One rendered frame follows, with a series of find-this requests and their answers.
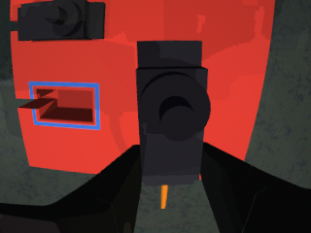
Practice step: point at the red rectangular block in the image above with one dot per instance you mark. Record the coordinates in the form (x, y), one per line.
(76, 61)

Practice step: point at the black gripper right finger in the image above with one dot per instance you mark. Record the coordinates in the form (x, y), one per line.
(245, 199)

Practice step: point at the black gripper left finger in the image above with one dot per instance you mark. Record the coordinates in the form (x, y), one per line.
(107, 203)

